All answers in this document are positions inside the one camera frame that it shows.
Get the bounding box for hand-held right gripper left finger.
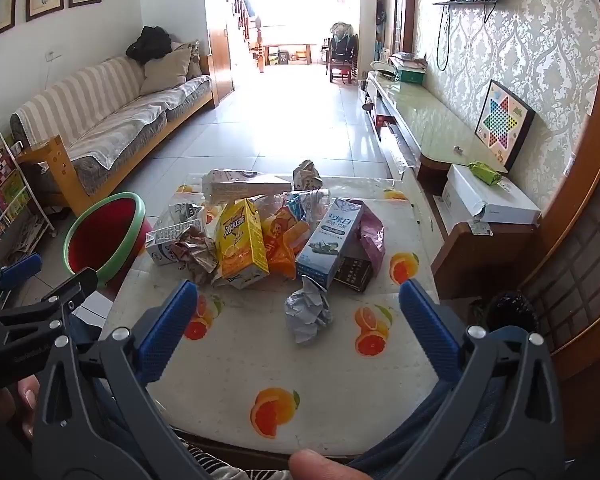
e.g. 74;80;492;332
30;280;216;480

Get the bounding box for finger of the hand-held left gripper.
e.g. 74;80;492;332
0;267;99;331
0;253;44;306

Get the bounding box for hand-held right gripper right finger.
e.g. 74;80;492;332
397;279;566;480

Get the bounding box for red bin with green rim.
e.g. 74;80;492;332
62;191;148;288

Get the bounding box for brown wrapper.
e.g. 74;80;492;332
172;225;220;286

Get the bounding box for yellow drink carton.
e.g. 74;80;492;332
214;197;271;291

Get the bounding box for blue white carton box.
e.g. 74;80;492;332
295;198;365;291

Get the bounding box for orange snack bag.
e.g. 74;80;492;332
260;205;312;281

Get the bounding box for person's left hand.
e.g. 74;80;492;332
0;375;45;461

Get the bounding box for person's right hand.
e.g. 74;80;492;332
288;448;376;480

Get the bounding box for crushed white blue milk carton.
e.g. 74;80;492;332
145;220;201;267

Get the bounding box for dark round basket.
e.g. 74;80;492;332
485;290;538;333

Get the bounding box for small black box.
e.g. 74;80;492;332
332;255;376;293

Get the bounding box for table with fruit-print cover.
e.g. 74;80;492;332
100;172;443;456

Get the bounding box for person's blue trousers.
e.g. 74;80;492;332
350;385;461;480

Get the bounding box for pink foil bag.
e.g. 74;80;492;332
357;205;387;273

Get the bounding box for crumpled grey paper ball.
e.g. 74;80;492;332
284;277;335;346

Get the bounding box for white cardboard box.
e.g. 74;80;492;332
441;164;542;226

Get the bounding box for wooden lattice partition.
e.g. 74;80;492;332
520;0;600;376

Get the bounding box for pale pink cardboard box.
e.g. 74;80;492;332
201;169;293;203

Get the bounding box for clear plastic bottle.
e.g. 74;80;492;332
260;187;341;226

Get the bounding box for green packet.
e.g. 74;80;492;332
467;160;502;187

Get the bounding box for blue white wrapper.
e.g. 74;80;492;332
282;192;308;221

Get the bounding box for striped beige sofa cover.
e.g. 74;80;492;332
11;55;213;171

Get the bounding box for silver foil sheet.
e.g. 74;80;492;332
380;127;421;171

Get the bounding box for crumpled printed paper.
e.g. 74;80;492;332
292;159;323;192

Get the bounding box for long glass-top television cabinet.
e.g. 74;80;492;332
362;71;543;301

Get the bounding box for star checkers game board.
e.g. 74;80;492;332
474;79;536;172

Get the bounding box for beige pillow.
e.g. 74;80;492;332
140;45;193;97

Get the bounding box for black bag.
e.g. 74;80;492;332
125;25;173;65

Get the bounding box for patterned pillow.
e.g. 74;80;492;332
182;40;203;81

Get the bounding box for white bowl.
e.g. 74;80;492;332
370;60;398;81

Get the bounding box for stack of plastic bags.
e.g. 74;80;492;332
390;51;429;71

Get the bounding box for wooden staircase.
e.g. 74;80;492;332
207;0;268;103

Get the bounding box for wooden chair with clothes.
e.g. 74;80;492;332
325;22;358;86

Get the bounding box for white wire book rack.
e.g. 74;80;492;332
0;107;56;273

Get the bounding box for wooden frame sofa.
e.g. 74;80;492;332
9;42;220;208

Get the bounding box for long dark hanging cable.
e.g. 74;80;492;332
435;4;452;72

